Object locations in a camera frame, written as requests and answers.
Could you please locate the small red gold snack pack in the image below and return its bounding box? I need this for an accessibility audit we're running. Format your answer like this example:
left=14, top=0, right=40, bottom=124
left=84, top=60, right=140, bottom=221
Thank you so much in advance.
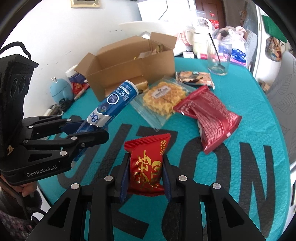
left=125, top=133, right=171, bottom=197

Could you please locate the blue tablet tube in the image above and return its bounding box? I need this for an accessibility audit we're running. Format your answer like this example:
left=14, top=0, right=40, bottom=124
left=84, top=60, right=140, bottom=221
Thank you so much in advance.
left=76, top=80, right=139, bottom=133

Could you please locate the person's left hand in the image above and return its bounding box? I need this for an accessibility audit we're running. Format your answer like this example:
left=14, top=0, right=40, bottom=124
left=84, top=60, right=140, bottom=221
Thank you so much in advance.
left=1, top=175, right=38, bottom=197

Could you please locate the light blue round toy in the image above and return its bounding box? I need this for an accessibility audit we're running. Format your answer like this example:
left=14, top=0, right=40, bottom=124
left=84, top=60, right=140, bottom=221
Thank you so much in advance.
left=50, top=77, right=74, bottom=104

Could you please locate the teal printed table mat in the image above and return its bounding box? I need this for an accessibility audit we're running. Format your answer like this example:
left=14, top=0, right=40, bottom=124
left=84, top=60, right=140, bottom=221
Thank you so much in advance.
left=39, top=65, right=291, bottom=240

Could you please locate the gold framed picture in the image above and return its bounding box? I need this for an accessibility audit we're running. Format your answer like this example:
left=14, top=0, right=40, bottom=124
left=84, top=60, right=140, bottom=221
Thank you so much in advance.
left=70, top=0, right=100, bottom=8

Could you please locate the large red snack bag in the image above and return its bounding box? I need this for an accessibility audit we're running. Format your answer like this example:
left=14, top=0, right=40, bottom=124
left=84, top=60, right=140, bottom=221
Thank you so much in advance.
left=173, top=86, right=242, bottom=154

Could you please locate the waffle in clear bag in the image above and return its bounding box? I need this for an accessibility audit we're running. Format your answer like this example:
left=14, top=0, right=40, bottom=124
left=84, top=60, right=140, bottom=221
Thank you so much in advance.
left=130, top=76, right=195, bottom=131

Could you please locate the brown cardboard box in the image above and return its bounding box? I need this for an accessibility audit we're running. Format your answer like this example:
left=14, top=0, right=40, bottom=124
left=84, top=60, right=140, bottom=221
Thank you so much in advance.
left=75, top=33, right=177, bottom=101

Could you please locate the brown patterned snack packet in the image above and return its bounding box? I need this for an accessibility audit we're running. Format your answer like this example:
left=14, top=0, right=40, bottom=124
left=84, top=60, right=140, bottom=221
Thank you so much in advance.
left=176, top=71, right=215, bottom=90

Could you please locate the snack packet in box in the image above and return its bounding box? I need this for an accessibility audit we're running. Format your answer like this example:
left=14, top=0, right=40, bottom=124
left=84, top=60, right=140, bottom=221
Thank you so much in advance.
left=151, top=44, right=165, bottom=55

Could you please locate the grey leaf pattern cushion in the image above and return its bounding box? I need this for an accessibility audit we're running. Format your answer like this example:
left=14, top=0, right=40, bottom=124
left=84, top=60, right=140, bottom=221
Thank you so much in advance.
left=266, top=51, right=296, bottom=164

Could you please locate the blue white plastic bag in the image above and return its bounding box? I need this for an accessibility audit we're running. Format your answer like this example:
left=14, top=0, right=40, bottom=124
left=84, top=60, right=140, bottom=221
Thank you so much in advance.
left=230, top=49, right=247, bottom=67

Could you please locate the white curved tray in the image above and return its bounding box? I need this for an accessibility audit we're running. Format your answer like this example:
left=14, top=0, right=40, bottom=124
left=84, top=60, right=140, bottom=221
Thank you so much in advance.
left=119, top=21, right=190, bottom=37

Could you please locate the clear glass cup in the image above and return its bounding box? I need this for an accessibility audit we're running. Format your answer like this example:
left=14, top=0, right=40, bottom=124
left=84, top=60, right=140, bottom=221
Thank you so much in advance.
left=207, top=39, right=232, bottom=76

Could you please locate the pink paper cup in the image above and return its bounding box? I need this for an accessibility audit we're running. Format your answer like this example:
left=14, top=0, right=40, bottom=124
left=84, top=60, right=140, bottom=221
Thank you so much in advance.
left=179, top=30, right=194, bottom=51

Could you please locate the cream white kettle jug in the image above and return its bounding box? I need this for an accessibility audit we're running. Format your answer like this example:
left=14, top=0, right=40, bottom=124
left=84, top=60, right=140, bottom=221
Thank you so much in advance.
left=193, top=16, right=213, bottom=59

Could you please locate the green bag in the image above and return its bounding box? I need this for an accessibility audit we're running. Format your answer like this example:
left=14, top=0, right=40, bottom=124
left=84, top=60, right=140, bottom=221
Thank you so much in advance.
left=262, top=15, right=287, bottom=43

